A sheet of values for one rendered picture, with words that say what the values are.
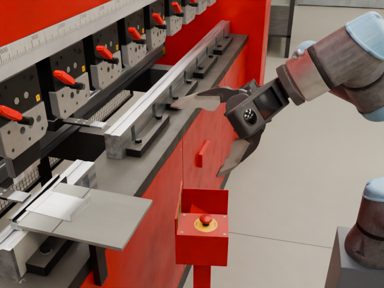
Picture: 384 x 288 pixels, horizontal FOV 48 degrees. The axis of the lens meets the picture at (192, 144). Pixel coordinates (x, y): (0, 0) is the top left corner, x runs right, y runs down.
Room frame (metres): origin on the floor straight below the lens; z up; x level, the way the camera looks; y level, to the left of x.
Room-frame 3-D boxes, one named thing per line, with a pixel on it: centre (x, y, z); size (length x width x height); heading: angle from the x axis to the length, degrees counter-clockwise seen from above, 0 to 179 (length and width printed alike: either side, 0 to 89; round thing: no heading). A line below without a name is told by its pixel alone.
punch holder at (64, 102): (1.02, 0.34, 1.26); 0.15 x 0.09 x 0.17; 163
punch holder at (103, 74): (1.21, 0.28, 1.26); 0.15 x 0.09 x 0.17; 163
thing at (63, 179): (0.88, 0.38, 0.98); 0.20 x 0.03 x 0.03; 163
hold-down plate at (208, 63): (2.18, -0.07, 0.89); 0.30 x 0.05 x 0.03; 163
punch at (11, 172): (0.86, 0.39, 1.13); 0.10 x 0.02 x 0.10; 163
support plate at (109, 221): (0.81, 0.25, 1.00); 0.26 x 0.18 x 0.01; 73
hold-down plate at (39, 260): (0.88, 0.32, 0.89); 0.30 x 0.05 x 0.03; 163
